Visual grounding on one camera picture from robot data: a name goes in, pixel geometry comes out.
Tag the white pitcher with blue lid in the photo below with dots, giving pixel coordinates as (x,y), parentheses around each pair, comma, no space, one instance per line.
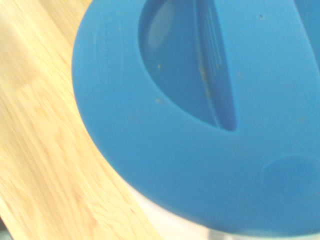
(190,162)

